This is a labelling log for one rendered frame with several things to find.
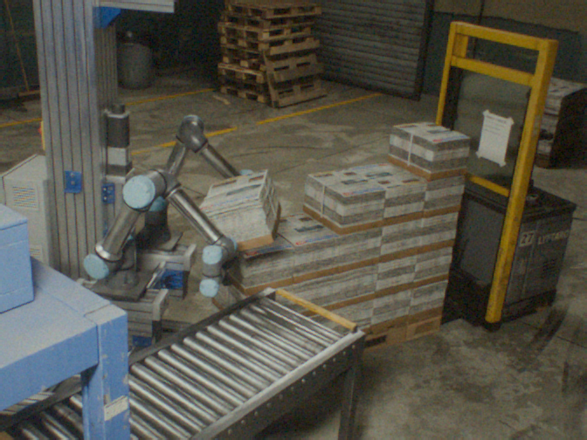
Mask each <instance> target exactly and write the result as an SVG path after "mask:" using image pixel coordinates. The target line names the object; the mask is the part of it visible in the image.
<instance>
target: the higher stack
mask: <svg viewBox="0 0 587 440"><path fill-rule="evenodd" d="M392 129H393V130H392V135H391V137H390V147H389V155H390V156H393V157H395V158H397V159H398V160H400V161H403V162H406V163H407V166H410V164H411V165H413V166H415V167H417V168H421V169H422V170H424V171H425V172H428V173H430V174H434V173H439V172H445V171H446V170H451V169H456V168H466V166H467V164H468V158H469V156H468V152H469V147H470V142H471V138H469V137H467V136H466V135H465V134H462V133H458V132H455V131H452V130H450V128H447V129H446V128H445V127H441V126H439V125H436V124H433V123H430V122H419V123H411V124H403V125H397V126H393V128H392ZM448 129H449V130H448ZM387 164H390V165H392V166H394V167H396V168H399V169H401V171H403V172H406V174H407V175H413V176H415V177H417V178H418V179H420V180H422V181H424V182H427V186H425V187H426V188H427V189H425V197H424V204H423V211H424V212H426V211H431V210H435V209H439V208H444V207H449V206H453V205H458V204H460V203H461V201H462V198H463V197H462V194H464V187H465V184H464V183H465V177H464V176H463V175H458V176H453V177H448V178H442V179H437V180H432V181H429V180H427V179H424V178H423V177H420V176H418V175H415V174H413V173H412V172H409V171H406V169H404V168H401V167H399V166H397V165H395V164H393V163H391V162H389V163H387ZM457 214H458V212H453V213H449V214H444V215H439V216H435V217H427V218H422V219H421V225H420V228H419V230H420V232H419V236H420V239H419V245H418V246H419V249H420V247H422V246H426V245H430V244H437V243H441V242H445V241H450V240H453V239H454V238H455V234H456V224H457V216H458V215H457ZM416 255H417V261H416V262H417V263H416V266H415V268H416V269H415V270H414V271H415V275H414V280H413V282H415V281H419V280H422V279H427V278H433V277H436V276H439V275H444V274H447V273H448V272H449V270H450V267H451V266H450V263H451V261H452V246H448V248H446V247H445V248H444V249H440V250H436V251H430V252H426V253H421V254H416ZM447 285H448V280H447V279H445V280H440V281H437V282H434V283H430V284H427V285H421V286H420V287H417V288H414V289H411V304H410V311H409V315H412V314H415V313H420V312H423V311H427V310H430V309H433V308H436V307H440V306H443V305H444V299H445V289H446V288H447ZM441 313H442V312H438V313H434V314H431V315H427V316H424V317H421V318H418V319H414V320H410V321H405V322H407V330H405V336H404V341H407V340H411V339H414V338H417V337H419V336H423V335H427V334H429V333H434V332H437V331H438V330H439V324H440V318H442V314H441Z"/></svg>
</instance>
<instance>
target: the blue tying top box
mask: <svg viewBox="0 0 587 440"><path fill-rule="evenodd" d="M31 281H32V272H31V262H30V252H29V241H28V230H27V218H26V217H25V216H23V215H21V214H19V213H17V212H15V211H13V209H11V208H9V207H7V206H5V205H3V204H2V203H0V312H4V311H6V310H9V309H11V308H13V307H16V306H21V305H23V304H25V303H28V302H31V301H33V300H34V291H33V285H32V284H33V283H32V282H31Z"/></svg>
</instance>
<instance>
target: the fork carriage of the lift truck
mask: <svg viewBox="0 0 587 440"><path fill-rule="evenodd" d="M450 266H451V267H450V270H449V277H448V279H447V280H448V285H447V288H446V289H445V299H444V305H443V306H445V307H451V308H452V309H453V310H455V311H456V312H458V313H459V316H460V317H462V318H463V319H465V320H466V321H467V322H468V323H470V324H471V325H473V326H474V327H476V326H477V325H480V322H481V316H482V312H483V307H484V303H485V297H486V293H487V283H486V282H485V281H483V280H481V279H479V278H477V277H474V275H472V274H470V273H468V272H466V271H464V270H463V269H461V268H459V267H457V265H455V264H453V263H450Z"/></svg>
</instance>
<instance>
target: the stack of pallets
mask: <svg viewBox="0 0 587 440"><path fill-rule="evenodd" d="M237 6H243V8H239V10H237ZM304 6H310V12H308V13H307V12H302V11H304ZM321 7H322V3H310V2H303V1H298V0H228V1H225V9H224V11H220V17H221V18H220V22H218V33H219V36H220V41H219V43H220V53H223V56H224V62H223V64H218V84H220V85H221V93H224V95H227V94H231V93H235V92H238V96H237V98H240V99H243V100H247V99H250V98H254V97H258V103H262V104H264V103H267V102H271V101H270V99H268V97H269V91H268V87H269V84H267V81H266V70H265V65H266V64H265V60H263V54H262V50H261V49H266V48H270V47H277V46H283V45H295V44H300V43H302V42H298V40H297V39H296V38H302V37H304V38H303V43H306V42H312V40H314V34H311V33H310V25H311V24H314V23H315V21H314V17H315V15H320V14H321ZM283 9H287V10H283ZM232 17H237V18H235V19H232ZM276 17H278V18H276ZM297 17H304V22H300V21H297ZM295 27H300V31H292V29H291V28H295ZM230 28H232V29H236V30H230ZM232 38H235V39H233V40H231V39H232ZM233 49H236V50H233ZM234 59H236V60H234ZM230 69H231V70H230Z"/></svg>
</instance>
